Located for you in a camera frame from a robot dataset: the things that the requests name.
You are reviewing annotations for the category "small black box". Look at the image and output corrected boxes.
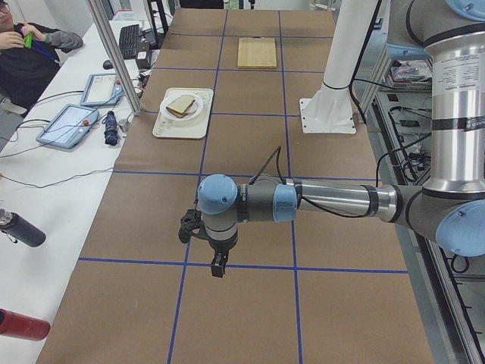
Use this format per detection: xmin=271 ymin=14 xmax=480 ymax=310
xmin=136 ymin=51 xmax=152 ymax=70

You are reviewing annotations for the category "bread slice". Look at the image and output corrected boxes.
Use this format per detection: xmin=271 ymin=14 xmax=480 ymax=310
xmin=166 ymin=95 xmax=196 ymax=116
xmin=165 ymin=101 xmax=197 ymax=118

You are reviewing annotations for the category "bread slice on plate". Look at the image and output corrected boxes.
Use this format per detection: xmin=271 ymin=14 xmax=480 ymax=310
xmin=165 ymin=101 xmax=197 ymax=118

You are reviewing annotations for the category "seated person in black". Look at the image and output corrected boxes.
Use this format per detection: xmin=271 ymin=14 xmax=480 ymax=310
xmin=1 ymin=1 xmax=83 ymax=111

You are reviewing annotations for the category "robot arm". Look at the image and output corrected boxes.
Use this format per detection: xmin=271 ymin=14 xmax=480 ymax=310
xmin=179 ymin=1 xmax=484 ymax=277

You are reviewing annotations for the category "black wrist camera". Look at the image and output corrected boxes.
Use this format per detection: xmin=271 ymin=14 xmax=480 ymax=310
xmin=178 ymin=209 xmax=207 ymax=244

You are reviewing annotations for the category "black keyboard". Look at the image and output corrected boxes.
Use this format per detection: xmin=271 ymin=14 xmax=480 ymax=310
xmin=118 ymin=24 xmax=140 ymax=59

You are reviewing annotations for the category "small metal cup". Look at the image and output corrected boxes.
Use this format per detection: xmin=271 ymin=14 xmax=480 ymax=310
xmin=118 ymin=119 xmax=130 ymax=133

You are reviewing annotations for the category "white round plate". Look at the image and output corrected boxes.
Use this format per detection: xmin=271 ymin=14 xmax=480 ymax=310
xmin=160 ymin=93 xmax=204 ymax=121

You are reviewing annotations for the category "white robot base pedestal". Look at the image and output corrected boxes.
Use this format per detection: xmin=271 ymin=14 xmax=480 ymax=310
xmin=299 ymin=0 xmax=381 ymax=134

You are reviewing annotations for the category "aluminium frame post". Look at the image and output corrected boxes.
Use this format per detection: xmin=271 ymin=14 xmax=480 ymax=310
xmin=86 ymin=0 xmax=142 ymax=116

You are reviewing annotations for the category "near teach pendant tablet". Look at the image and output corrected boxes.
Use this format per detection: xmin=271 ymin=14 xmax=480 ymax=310
xmin=36 ymin=104 xmax=99 ymax=149

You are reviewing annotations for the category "cream bear serving tray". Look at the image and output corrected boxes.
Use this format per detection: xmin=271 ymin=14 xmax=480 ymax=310
xmin=152 ymin=87 xmax=214 ymax=140

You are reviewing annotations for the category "far teach pendant tablet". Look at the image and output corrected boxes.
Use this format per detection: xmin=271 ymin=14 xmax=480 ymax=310
xmin=80 ymin=73 xmax=124 ymax=107

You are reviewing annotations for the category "black water bottle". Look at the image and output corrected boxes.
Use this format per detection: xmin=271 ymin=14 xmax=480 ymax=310
xmin=1 ymin=209 xmax=46 ymax=247

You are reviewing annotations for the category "wooden cutting board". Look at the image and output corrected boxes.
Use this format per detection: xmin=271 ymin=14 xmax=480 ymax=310
xmin=237 ymin=37 xmax=277 ymax=69

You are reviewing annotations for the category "black computer mouse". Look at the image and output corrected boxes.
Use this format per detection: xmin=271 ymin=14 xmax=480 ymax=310
xmin=102 ymin=60 xmax=113 ymax=70

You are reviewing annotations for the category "folded dark umbrella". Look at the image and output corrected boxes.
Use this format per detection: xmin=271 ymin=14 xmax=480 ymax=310
xmin=104 ymin=111 xmax=118 ymax=146

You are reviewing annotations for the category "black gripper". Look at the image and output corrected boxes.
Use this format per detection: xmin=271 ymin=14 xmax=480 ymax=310
xmin=209 ymin=238 xmax=238 ymax=278

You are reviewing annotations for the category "red bottle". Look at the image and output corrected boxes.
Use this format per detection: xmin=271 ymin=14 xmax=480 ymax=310
xmin=1 ymin=309 xmax=51 ymax=341

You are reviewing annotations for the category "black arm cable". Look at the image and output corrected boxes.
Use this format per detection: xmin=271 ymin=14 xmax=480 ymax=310
xmin=248 ymin=146 xmax=380 ymax=219

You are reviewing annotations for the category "teach pendant tablet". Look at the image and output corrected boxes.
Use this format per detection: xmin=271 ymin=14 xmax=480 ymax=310
xmin=36 ymin=104 xmax=99 ymax=149
xmin=80 ymin=73 xmax=124 ymax=107

